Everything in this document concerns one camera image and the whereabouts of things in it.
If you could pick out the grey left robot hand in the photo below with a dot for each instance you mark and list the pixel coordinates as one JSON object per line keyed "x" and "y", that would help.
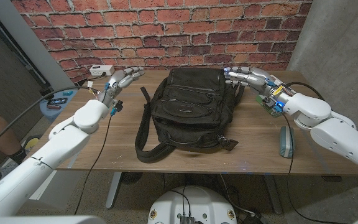
{"x": 120, "y": 82}

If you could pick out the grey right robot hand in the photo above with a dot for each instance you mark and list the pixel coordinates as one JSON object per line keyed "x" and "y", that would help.
{"x": 253, "y": 79}

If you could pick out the black backpack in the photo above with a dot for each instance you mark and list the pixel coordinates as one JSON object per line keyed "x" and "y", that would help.
{"x": 191, "y": 109}

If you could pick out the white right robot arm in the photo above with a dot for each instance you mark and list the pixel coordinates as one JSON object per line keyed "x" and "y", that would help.
{"x": 331, "y": 127}

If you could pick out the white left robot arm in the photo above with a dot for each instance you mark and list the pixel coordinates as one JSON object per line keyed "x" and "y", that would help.
{"x": 48, "y": 152}

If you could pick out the white power strip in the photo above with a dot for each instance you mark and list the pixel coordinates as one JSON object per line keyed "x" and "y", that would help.
{"x": 101, "y": 70}

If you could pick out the small blue item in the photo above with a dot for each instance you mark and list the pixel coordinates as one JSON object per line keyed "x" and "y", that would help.
{"x": 67, "y": 92}

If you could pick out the teal grey oblong pad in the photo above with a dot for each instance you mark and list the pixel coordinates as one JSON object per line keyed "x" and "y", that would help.
{"x": 286, "y": 141}

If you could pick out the small red item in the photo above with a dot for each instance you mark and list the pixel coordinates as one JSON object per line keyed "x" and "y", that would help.
{"x": 53, "y": 107}

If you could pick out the light blue round stool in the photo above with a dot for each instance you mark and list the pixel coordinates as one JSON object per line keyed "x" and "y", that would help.
{"x": 53, "y": 113}

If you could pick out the black cup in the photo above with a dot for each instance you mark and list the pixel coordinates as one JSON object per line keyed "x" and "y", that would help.
{"x": 46, "y": 92}

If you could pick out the black round fan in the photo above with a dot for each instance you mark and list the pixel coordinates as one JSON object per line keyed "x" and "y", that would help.
{"x": 131, "y": 177}

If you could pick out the yellow black disc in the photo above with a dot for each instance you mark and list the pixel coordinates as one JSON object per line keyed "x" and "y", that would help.
{"x": 31, "y": 143}

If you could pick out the grey table leg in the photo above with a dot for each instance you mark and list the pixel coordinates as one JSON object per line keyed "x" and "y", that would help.
{"x": 113, "y": 189}
{"x": 273, "y": 194}

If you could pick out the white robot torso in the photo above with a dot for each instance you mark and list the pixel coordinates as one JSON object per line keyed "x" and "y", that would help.
{"x": 194, "y": 205}

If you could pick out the black power adapter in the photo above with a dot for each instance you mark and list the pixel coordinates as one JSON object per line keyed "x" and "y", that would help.
{"x": 255, "y": 219}

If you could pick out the brick wall print backdrop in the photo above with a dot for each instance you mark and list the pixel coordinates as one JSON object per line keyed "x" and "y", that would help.
{"x": 166, "y": 31}

